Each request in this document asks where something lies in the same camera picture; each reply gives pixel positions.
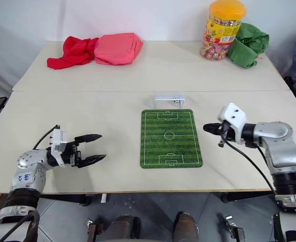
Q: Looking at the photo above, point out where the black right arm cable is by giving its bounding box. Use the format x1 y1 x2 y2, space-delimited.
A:
217 123 277 195

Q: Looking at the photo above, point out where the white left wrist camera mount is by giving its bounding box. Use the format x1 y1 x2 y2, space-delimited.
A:
50 129 68 167

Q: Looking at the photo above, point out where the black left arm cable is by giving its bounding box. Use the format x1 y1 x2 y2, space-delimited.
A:
32 124 61 150

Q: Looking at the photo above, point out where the dark rounded robot leg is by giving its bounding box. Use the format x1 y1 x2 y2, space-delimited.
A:
172 211 199 242
104 214 141 242

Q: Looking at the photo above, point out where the candy jar with yellow lid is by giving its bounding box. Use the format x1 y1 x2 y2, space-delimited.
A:
200 0 248 62

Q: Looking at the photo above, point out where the red crumpled cloth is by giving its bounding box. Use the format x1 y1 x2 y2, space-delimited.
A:
46 35 100 70

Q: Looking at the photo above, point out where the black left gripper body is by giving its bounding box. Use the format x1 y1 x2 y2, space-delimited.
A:
61 140 82 169

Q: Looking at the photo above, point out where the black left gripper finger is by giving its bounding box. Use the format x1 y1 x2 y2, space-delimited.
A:
74 134 103 146
77 154 107 169

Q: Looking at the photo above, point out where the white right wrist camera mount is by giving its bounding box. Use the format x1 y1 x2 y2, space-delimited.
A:
217 102 248 145

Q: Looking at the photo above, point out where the green crumpled cloth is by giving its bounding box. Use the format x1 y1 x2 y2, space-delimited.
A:
226 22 270 69

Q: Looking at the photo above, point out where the small white soccer goal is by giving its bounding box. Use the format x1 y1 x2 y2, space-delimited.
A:
151 93 185 110

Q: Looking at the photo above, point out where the green soccer field mat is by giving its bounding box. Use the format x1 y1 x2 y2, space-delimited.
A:
139 108 204 169

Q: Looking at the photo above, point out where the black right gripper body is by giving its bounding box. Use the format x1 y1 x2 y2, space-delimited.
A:
220 120 240 145

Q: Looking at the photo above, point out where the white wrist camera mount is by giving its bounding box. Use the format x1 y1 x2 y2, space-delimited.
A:
50 129 68 167
217 102 248 145

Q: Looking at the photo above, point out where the pink fabric bag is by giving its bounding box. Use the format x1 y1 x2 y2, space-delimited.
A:
93 32 144 66

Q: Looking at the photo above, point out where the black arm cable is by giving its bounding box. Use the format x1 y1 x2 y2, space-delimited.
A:
32 124 61 150
217 123 277 195

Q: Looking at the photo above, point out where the metal foot bracket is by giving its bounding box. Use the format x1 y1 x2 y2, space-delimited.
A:
224 215 245 239
86 217 104 242

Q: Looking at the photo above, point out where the black table frame bar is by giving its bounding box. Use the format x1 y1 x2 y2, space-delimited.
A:
220 192 277 204
39 194 92 207

